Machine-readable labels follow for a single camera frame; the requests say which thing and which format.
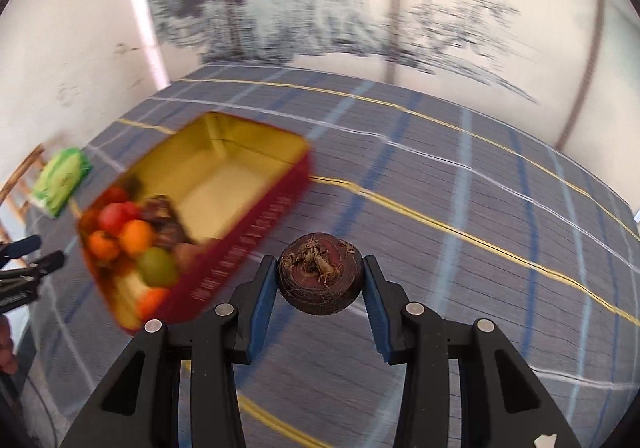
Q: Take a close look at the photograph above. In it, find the brown longan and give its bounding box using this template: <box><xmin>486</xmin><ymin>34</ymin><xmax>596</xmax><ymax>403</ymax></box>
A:
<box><xmin>172</xmin><ymin>243</ymin><xmax>206</xmax><ymax>273</ymax></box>

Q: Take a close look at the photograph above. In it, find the orange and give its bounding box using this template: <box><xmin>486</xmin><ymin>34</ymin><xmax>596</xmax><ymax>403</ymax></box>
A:
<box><xmin>87</xmin><ymin>230</ymin><xmax>121</xmax><ymax>261</ymax></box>
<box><xmin>136</xmin><ymin>288</ymin><xmax>171</xmax><ymax>321</ymax></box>
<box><xmin>119</xmin><ymin>219</ymin><xmax>157</xmax><ymax>257</ymax></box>

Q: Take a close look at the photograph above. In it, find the brown water chestnut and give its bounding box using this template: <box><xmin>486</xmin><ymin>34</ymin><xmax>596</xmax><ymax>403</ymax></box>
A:
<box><xmin>140</xmin><ymin>195</ymin><xmax>176</xmax><ymax>223</ymax></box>
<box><xmin>155</xmin><ymin>223</ymin><xmax>186</xmax><ymax>249</ymax></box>
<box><xmin>276</xmin><ymin>235</ymin><xmax>365</xmax><ymax>316</ymax></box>

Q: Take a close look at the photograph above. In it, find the red tomato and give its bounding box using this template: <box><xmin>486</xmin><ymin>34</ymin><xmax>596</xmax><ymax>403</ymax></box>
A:
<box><xmin>97</xmin><ymin>204</ymin><xmax>132</xmax><ymax>235</ymax></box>

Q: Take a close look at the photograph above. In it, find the red tin box gold inside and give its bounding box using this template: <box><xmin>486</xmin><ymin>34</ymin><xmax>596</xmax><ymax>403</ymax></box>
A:
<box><xmin>75</xmin><ymin>111</ymin><xmax>313</xmax><ymax>335</ymax></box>

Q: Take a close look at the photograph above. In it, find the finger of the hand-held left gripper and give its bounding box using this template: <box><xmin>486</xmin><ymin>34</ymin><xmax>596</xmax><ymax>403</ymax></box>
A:
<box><xmin>0</xmin><ymin>234</ymin><xmax>43</xmax><ymax>261</ymax></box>
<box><xmin>0</xmin><ymin>250</ymin><xmax>67</xmax><ymax>279</ymax></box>

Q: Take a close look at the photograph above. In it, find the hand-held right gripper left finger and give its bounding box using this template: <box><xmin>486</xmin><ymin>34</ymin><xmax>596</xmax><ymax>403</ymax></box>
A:
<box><xmin>59</xmin><ymin>255</ymin><xmax>279</xmax><ymax>448</ymax></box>

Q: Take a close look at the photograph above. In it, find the grey plaid tablecloth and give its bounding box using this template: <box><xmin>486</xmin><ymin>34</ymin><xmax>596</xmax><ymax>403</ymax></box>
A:
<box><xmin>22</xmin><ymin>64</ymin><xmax>640</xmax><ymax>448</ymax></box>

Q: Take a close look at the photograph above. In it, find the wooden chair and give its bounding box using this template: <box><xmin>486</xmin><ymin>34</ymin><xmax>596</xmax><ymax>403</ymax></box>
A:
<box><xmin>0</xmin><ymin>143</ymin><xmax>47</xmax><ymax>241</ymax></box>

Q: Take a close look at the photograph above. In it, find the green tomato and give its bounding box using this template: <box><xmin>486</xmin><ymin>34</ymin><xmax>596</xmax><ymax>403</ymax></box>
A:
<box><xmin>137</xmin><ymin>247</ymin><xmax>180</xmax><ymax>287</ymax></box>

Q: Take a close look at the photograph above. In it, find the person's left hand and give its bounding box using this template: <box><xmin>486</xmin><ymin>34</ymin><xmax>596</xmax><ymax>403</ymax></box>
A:
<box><xmin>0</xmin><ymin>315</ymin><xmax>20</xmax><ymax>375</ymax></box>

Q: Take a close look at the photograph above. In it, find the green tissue pack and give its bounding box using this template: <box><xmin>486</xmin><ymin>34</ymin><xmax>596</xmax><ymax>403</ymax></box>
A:
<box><xmin>31</xmin><ymin>147</ymin><xmax>93</xmax><ymax>219</ymax></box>

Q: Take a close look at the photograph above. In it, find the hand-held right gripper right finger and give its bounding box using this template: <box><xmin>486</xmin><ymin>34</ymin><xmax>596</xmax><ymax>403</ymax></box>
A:
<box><xmin>363</xmin><ymin>255</ymin><xmax>583</xmax><ymax>448</ymax></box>

